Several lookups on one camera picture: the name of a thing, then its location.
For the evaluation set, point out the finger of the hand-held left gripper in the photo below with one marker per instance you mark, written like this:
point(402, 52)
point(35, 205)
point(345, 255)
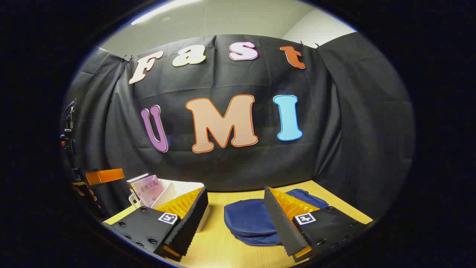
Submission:
point(106, 175)

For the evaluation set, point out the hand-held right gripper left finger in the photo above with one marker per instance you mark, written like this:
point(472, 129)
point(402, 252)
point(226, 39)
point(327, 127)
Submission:
point(189, 227)

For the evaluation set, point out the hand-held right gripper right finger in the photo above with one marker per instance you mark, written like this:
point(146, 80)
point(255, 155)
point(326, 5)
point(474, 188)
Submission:
point(282, 227)

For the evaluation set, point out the blue schoolbag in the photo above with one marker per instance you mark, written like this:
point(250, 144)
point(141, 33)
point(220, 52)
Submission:
point(245, 219)

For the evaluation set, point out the white bookshelf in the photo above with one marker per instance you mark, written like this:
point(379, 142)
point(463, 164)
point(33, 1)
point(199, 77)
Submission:
point(174, 188)

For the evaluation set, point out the pink book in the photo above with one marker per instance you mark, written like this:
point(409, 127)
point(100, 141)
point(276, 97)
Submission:
point(150, 190)

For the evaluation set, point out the black backdrop cloth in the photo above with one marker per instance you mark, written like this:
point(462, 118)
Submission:
point(260, 171)

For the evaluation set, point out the black binder clip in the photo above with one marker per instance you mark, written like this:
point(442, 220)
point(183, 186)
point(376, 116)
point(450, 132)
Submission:
point(126, 58)

